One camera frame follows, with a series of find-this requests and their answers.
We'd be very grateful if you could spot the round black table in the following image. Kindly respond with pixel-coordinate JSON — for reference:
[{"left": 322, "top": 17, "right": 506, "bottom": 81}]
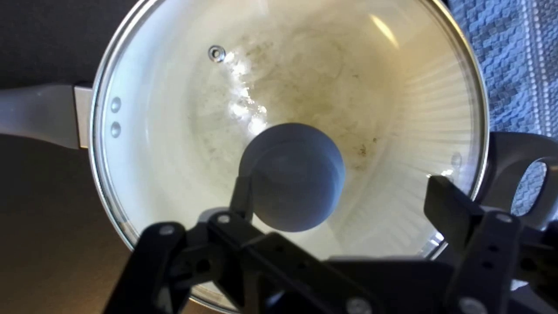
[{"left": 0, "top": 0, "right": 194, "bottom": 314}]

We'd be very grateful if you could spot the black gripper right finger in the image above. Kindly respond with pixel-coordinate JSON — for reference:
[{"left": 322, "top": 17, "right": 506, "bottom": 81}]
[{"left": 423, "top": 172, "right": 558, "bottom": 314}]

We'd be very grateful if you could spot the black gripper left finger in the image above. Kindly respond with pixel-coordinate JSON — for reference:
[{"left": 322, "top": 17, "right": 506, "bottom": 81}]
[{"left": 104, "top": 170, "right": 374, "bottom": 314}]

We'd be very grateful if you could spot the blue-grey dish cloth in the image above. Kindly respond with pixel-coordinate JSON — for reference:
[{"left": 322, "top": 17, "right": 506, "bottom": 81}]
[{"left": 447, "top": 0, "right": 558, "bottom": 219}]

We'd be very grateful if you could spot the glass lid with grey knob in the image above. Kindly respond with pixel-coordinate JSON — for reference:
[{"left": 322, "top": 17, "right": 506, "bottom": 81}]
[{"left": 88, "top": 0, "right": 492, "bottom": 312}]

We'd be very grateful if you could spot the cream frying pan grey handle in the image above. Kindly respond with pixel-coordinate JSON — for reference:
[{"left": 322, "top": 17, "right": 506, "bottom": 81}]
[{"left": 0, "top": 0, "right": 558, "bottom": 312}]

